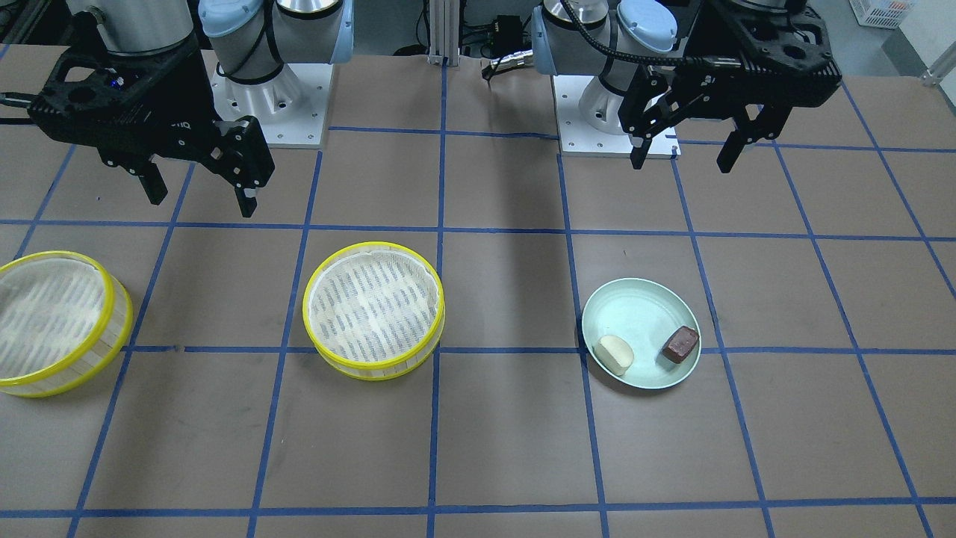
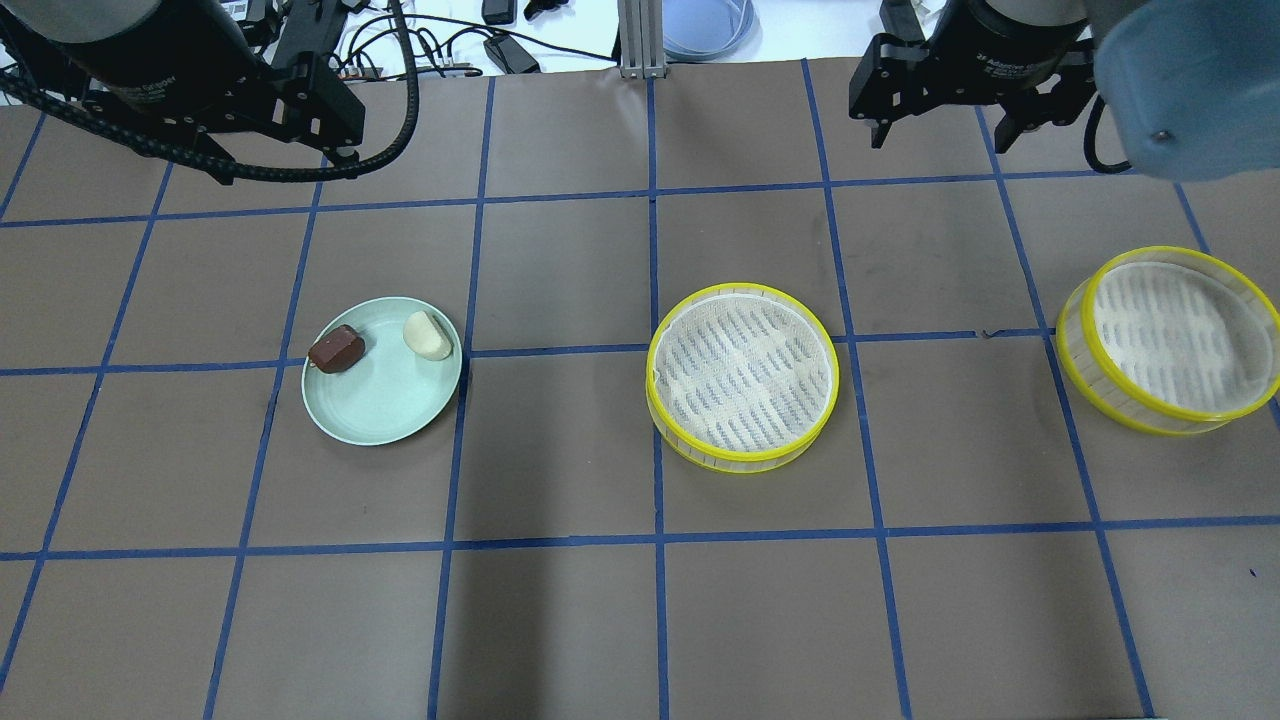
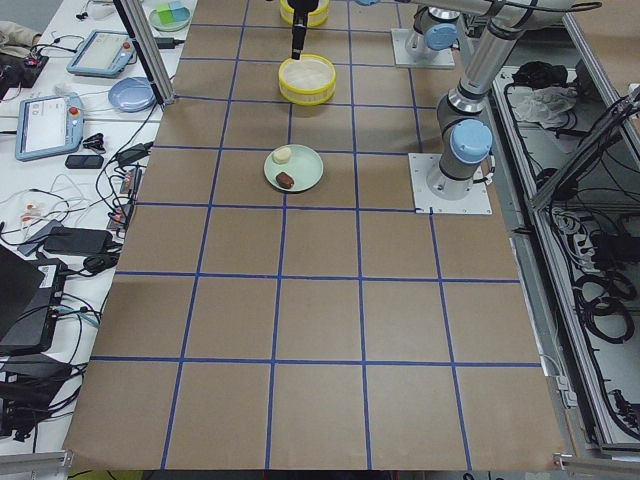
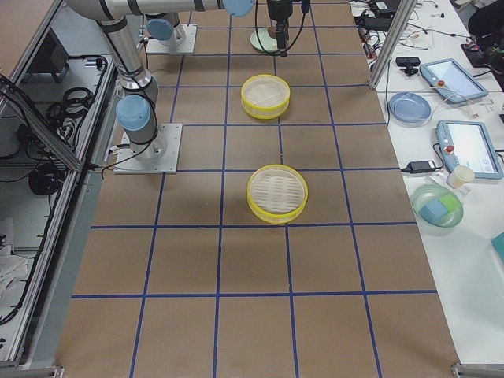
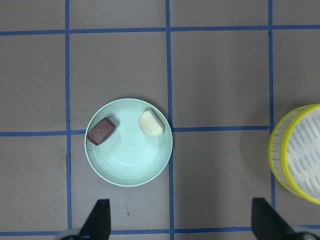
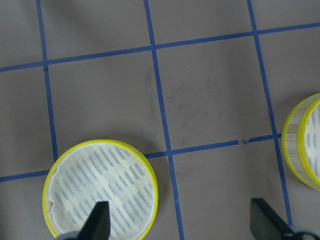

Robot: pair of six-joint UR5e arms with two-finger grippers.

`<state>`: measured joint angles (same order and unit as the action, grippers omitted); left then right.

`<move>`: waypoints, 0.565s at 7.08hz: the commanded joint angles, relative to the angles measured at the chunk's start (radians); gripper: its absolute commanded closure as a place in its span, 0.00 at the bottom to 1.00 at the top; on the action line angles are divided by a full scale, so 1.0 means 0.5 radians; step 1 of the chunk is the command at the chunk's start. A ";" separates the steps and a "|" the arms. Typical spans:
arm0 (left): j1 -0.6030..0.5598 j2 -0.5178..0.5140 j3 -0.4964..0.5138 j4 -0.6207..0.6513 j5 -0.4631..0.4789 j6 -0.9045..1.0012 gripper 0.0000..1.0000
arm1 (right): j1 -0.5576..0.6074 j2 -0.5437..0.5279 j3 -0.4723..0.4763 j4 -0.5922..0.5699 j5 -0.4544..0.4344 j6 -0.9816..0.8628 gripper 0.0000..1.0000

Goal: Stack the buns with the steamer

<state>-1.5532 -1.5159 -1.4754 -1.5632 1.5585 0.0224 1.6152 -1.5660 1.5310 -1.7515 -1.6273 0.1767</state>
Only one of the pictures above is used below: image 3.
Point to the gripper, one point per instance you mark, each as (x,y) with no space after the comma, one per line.
(300,18)

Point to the yellow bamboo steamer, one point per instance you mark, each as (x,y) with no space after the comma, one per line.
(308,81)
(315,18)

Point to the white steamed bun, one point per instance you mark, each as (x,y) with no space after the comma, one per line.
(282,155)

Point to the brown bun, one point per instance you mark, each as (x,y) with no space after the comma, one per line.
(284,180)

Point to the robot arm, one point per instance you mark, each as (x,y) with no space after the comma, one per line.
(434,29)
(467,141)

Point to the green bowl with sponges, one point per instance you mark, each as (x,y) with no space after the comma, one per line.
(170,16)

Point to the light green plate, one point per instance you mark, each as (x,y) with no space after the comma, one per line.
(306,167)

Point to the blue plate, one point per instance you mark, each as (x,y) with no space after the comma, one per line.
(132,94)

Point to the upper teach pendant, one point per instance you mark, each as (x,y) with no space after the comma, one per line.
(103,54)

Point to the teach pendant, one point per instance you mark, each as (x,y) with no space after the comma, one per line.
(103,54)
(49,126)

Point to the crumpled white cloth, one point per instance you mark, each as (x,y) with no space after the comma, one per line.
(549,107)

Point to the lower teach pendant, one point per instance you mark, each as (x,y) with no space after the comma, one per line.
(49,126)

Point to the black power adapter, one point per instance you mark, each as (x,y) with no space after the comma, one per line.
(77,241)

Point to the black laptop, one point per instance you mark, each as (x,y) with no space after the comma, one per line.
(30,292)

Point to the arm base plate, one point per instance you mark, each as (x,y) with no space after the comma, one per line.
(437,60)
(434,193)

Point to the aluminium frame post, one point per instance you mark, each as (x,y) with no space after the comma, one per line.
(137,27)

